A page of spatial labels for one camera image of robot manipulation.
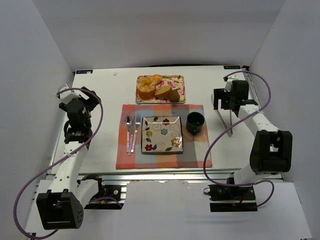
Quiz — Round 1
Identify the yellow bread slice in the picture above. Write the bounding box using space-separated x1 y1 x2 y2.
154 85 172 99

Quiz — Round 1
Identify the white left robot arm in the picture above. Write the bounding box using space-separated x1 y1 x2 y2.
36 86 101 230

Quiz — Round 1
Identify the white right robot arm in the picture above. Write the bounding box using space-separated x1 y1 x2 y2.
211 80 293 187

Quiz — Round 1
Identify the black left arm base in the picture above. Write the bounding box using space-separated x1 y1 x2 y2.
83 175 126 210

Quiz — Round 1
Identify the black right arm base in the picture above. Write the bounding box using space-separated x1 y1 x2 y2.
203 184 258 213

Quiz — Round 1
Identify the dark green mug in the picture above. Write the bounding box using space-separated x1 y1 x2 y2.
186 112 205 136

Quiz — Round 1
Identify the floral rectangular tray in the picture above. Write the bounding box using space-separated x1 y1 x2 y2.
135 74 186 104

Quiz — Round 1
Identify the brown chocolate muffin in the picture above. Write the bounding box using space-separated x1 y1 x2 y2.
168 89 180 103

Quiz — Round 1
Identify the orange checkered placemat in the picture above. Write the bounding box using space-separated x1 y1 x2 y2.
115 104 213 170

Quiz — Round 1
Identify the orange bundt cake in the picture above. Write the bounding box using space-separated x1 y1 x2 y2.
136 76 157 99

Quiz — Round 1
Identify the floral square plate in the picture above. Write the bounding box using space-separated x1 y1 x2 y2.
141 116 184 154

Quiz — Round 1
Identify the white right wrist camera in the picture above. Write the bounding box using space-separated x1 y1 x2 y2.
223 76 233 93

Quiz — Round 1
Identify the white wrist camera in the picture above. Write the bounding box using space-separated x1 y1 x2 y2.
223 76 233 93
56 84 80 105

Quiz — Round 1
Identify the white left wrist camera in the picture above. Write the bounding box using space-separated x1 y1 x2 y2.
56 84 80 105

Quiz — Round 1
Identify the spoon with pink handle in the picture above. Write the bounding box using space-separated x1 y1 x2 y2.
125 115 133 155

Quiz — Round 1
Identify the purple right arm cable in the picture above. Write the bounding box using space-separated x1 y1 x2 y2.
203 70 275 209

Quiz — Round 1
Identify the fork with pink handle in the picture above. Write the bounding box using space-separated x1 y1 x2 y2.
129 115 141 154

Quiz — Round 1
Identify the aluminium table frame rail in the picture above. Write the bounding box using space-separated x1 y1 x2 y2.
44 172 286 185

